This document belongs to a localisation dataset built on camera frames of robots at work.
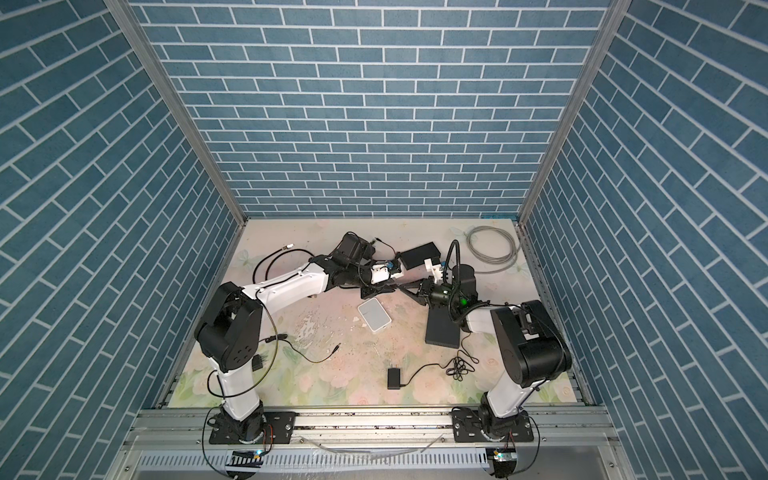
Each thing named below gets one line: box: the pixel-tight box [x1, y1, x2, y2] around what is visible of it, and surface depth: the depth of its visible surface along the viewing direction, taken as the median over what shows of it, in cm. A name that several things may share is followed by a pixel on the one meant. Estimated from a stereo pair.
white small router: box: [357, 297, 392, 333], surface depth 94 cm
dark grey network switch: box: [425, 305, 460, 349], surface depth 90 cm
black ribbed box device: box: [400, 242, 441, 270], surface depth 111 cm
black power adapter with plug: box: [387, 332, 479, 390], surface depth 84 cm
